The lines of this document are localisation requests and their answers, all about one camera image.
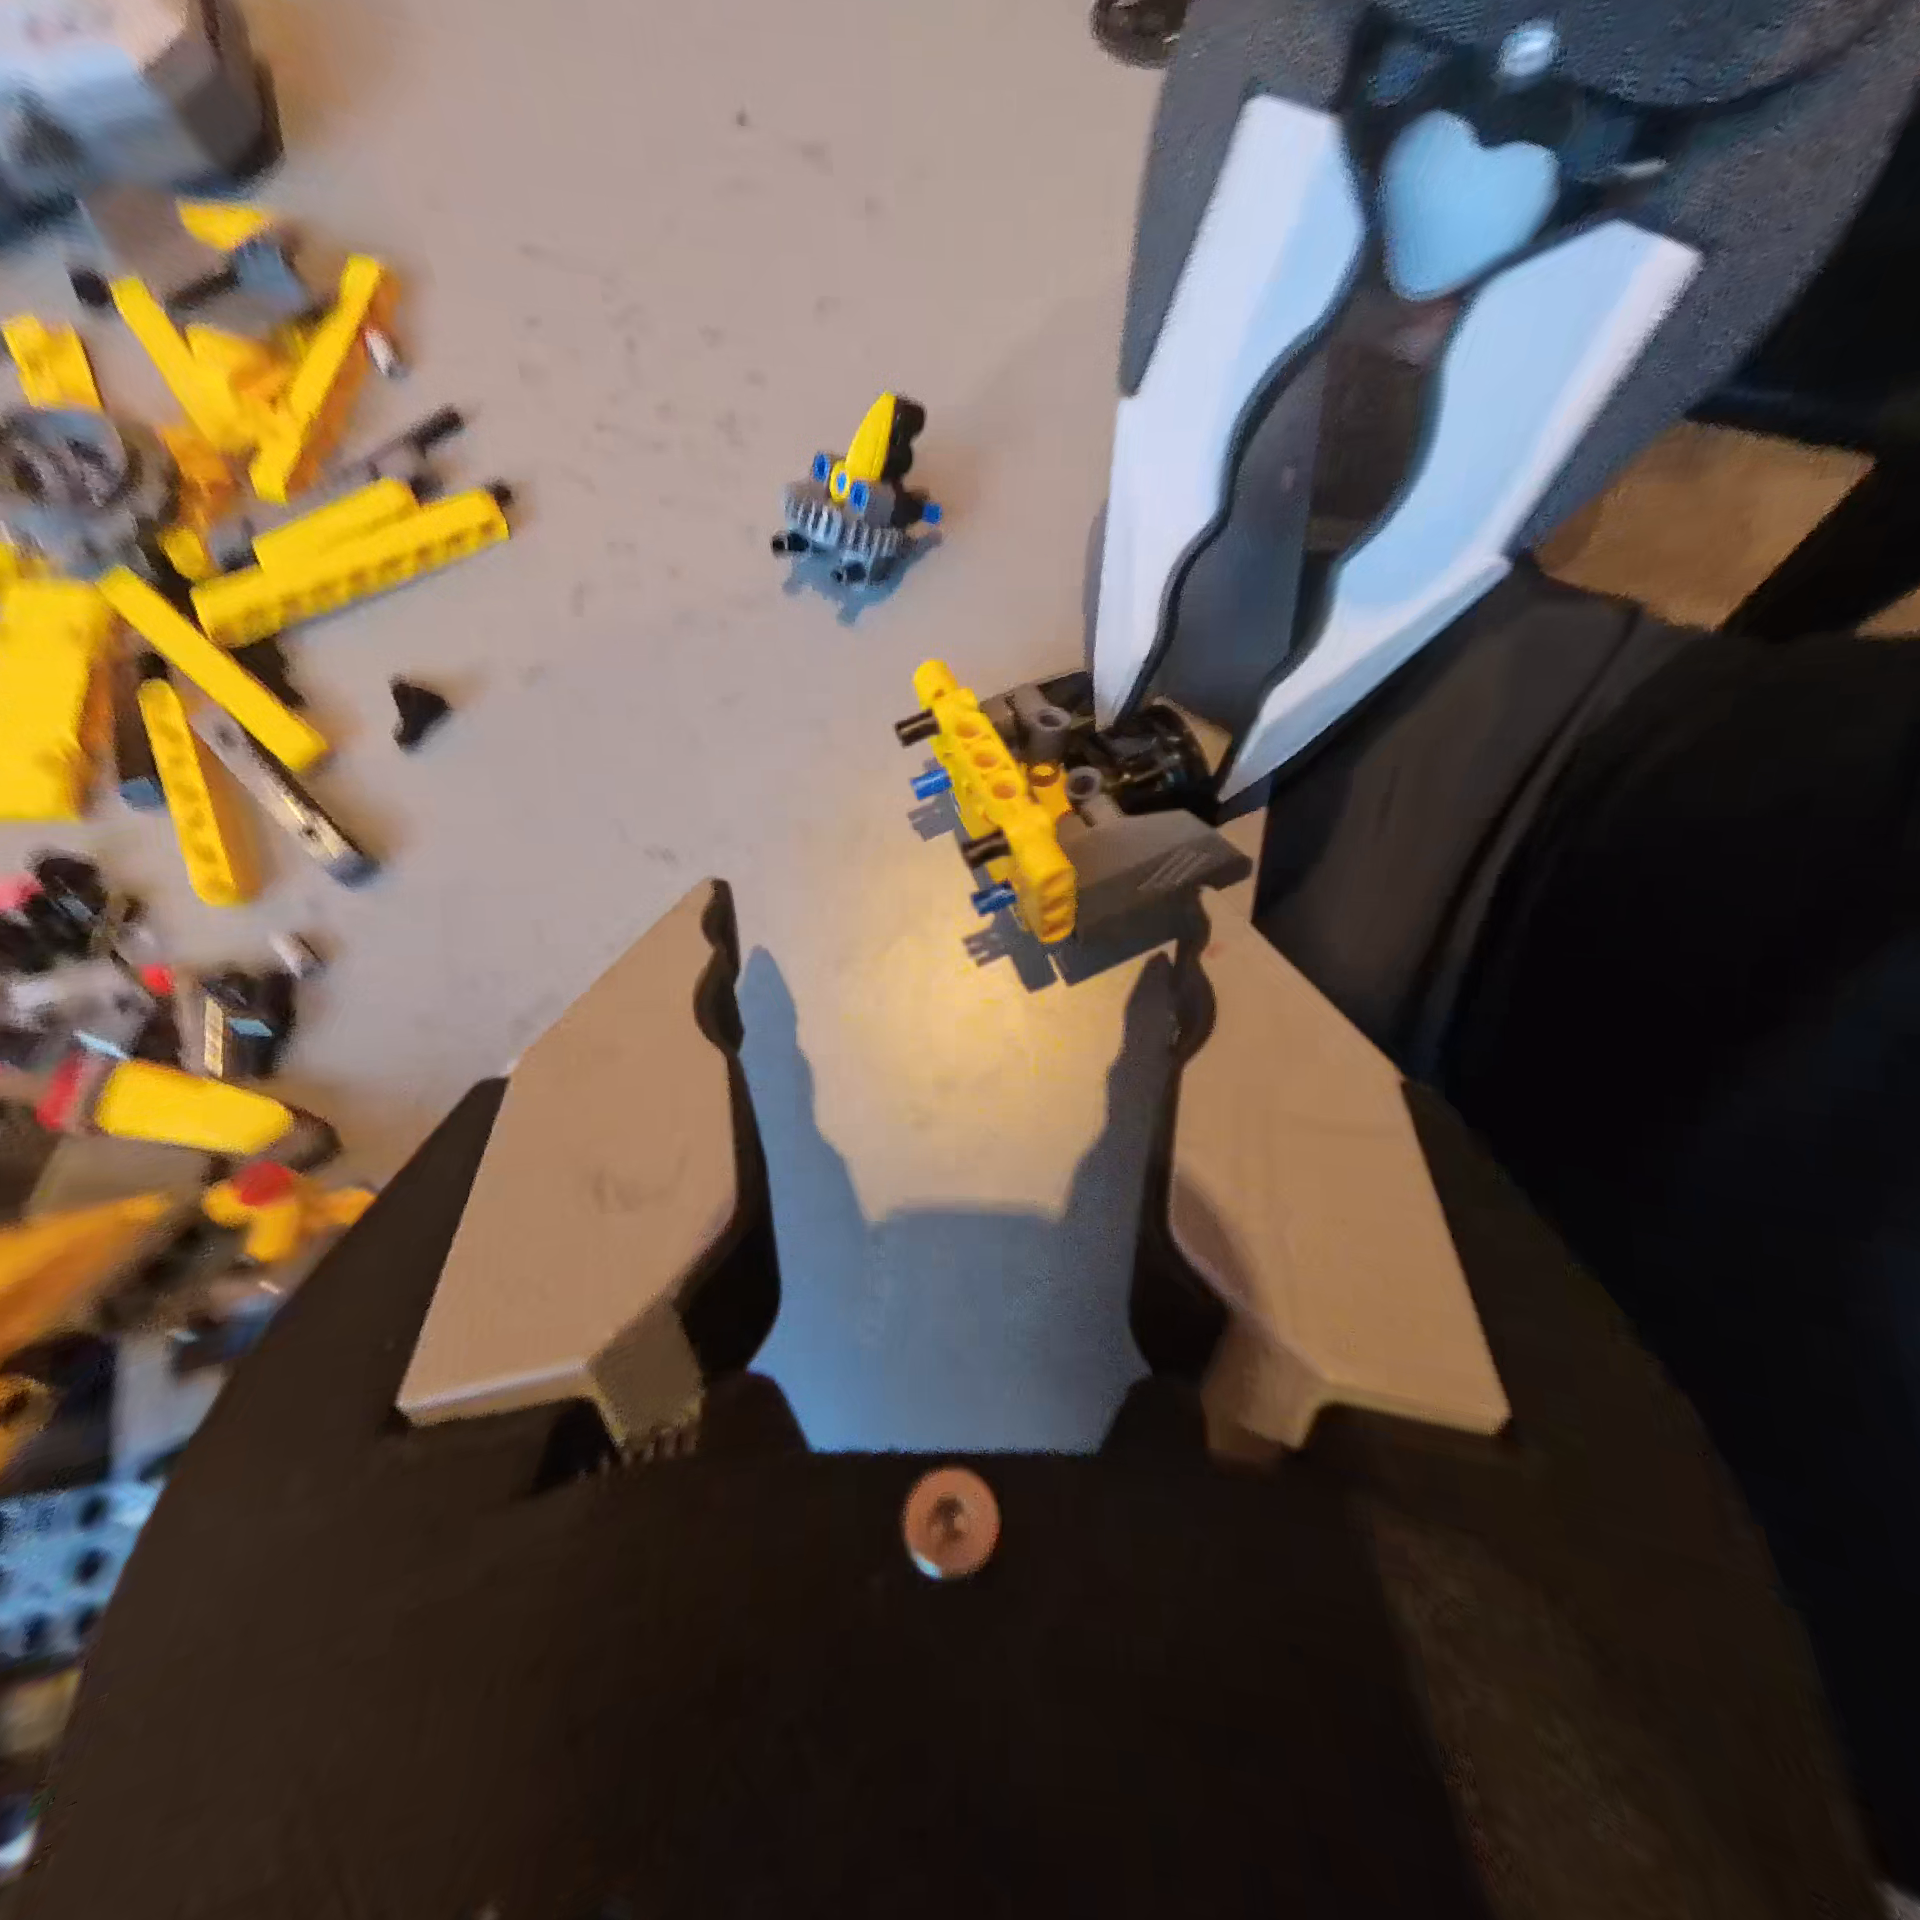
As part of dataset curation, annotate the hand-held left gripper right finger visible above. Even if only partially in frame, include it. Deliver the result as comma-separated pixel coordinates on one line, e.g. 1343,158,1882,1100
1111,932,1512,1465

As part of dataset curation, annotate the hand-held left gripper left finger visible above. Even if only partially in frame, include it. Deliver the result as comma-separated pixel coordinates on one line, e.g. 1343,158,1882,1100
393,878,784,1455

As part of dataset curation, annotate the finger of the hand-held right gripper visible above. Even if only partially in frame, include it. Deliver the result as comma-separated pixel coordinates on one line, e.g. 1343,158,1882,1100
1087,93,1377,734
1215,221,1708,804

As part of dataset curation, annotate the grey gear brick assembly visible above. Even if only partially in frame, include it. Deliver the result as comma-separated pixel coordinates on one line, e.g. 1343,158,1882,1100
770,392,943,614

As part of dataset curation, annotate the yellow black wheel brick assembly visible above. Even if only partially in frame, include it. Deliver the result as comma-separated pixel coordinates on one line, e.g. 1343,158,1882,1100
896,656,1257,991

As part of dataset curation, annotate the person's dark clothed body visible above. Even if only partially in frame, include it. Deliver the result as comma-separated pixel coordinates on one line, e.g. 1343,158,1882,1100
1252,450,1920,1920

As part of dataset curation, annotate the grey toothed rack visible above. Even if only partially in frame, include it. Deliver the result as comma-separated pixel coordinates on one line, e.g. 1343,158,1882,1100
188,702,380,889
321,402,470,495

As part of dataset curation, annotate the long yellow holed beam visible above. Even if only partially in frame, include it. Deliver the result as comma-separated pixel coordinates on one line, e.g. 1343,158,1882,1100
192,485,513,649

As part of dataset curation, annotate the pile of toy building bricks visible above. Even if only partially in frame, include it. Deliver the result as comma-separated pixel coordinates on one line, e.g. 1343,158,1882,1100
0,0,519,1863

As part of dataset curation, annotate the grey sprocket wheel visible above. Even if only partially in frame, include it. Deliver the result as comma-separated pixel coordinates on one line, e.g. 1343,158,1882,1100
0,412,143,549

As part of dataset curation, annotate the grey battery box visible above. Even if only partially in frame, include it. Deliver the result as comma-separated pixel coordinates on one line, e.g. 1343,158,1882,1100
0,0,282,226

